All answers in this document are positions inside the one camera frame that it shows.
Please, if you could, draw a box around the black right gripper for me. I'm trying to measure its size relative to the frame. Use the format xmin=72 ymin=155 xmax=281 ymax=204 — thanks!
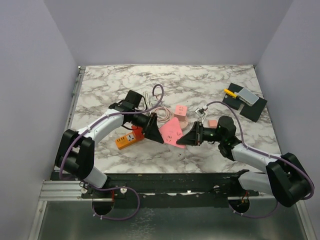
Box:
xmin=177 ymin=121 xmax=225 ymax=146

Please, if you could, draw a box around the orange power strip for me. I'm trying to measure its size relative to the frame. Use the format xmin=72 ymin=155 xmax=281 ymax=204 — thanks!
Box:
xmin=115 ymin=132 xmax=139 ymax=150

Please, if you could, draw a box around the pink triangular power strip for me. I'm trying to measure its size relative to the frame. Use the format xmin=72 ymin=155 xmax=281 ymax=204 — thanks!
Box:
xmin=159 ymin=117 xmax=186 ymax=149

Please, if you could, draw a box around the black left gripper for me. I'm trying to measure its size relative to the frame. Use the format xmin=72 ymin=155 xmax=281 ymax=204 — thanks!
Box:
xmin=131 ymin=110 xmax=165 ymax=143

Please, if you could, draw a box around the pink cube socket adapter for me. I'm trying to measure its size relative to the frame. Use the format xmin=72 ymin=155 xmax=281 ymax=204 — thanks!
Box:
xmin=174 ymin=105 xmax=188 ymax=122

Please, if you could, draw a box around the small pink charger adapter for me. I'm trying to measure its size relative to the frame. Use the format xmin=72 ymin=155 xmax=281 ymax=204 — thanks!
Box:
xmin=208 ymin=120 xmax=218 ymax=129

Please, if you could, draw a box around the red cube socket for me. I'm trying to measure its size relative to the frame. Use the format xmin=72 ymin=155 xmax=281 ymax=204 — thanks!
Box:
xmin=131 ymin=125 xmax=145 ymax=141

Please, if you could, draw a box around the white power cable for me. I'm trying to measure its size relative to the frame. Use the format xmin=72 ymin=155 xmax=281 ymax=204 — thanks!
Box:
xmin=142 ymin=91 xmax=155 ymax=108

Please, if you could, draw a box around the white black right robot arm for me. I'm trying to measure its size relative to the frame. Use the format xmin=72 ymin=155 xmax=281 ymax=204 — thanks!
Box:
xmin=176 ymin=116 xmax=314 ymax=207

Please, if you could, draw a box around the round pink power strip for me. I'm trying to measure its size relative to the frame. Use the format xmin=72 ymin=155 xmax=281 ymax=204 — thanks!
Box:
xmin=179 ymin=116 xmax=189 ymax=130

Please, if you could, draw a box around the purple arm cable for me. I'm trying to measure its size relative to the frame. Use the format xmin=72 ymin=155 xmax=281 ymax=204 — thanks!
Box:
xmin=206 ymin=101 xmax=316 ymax=219
xmin=58 ymin=84 xmax=166 ymax=221

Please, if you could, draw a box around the aluminium frame rail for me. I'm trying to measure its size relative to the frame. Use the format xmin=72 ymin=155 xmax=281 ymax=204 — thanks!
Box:
xmin=30 ymin=65 xmax=315 ymax=240

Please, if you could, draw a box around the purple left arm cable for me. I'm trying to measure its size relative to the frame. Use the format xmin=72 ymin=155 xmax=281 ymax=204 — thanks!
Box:
xmin=58 ymin=84 xmax=166 ymax=221

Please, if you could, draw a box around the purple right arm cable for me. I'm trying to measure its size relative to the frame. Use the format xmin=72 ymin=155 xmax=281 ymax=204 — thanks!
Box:
xmin=206 ymin=101 xmax=316 ymax=219

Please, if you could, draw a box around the white grey network switch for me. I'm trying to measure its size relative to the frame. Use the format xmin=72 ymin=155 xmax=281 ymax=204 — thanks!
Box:
xmin=237 ymin=88 xmax=260 ymax=106

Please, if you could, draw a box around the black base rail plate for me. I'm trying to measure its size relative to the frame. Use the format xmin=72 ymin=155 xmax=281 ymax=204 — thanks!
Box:
xmin=49 ymin=171 xmax=261 ymax=208

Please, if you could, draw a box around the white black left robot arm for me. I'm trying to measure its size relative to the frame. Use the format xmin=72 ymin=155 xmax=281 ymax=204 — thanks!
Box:
xmin=54 ymin=90 xmax=164 ymax=198

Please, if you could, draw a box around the black flat box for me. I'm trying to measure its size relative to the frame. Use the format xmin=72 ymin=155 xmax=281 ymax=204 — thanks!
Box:
xmin=240 ymin=97 xmax=268 ymax=123

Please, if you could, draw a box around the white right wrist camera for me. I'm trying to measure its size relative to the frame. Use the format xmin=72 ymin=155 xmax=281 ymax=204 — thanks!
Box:
xmin=195 ymin=105 xmax=208 ymax=124

